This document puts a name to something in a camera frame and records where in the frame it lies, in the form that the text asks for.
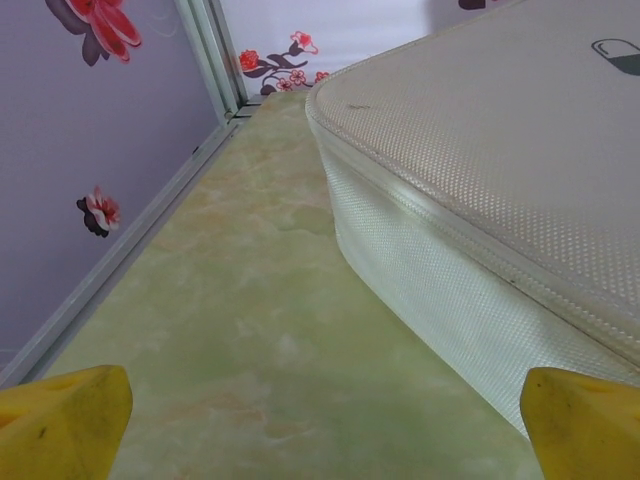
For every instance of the aluminium frame rail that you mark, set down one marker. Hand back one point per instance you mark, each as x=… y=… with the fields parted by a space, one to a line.
x=120 y=260

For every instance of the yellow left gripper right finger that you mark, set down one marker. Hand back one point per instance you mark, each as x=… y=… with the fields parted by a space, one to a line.
x=580 y=430

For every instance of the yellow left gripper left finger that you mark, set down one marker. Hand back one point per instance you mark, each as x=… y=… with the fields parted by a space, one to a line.
x=60 y=425

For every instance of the white zippered case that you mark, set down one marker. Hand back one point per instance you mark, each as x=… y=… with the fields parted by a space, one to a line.
x=475 y=175

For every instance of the aluminium frame post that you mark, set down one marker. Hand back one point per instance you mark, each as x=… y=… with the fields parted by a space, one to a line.
x=215 y=55

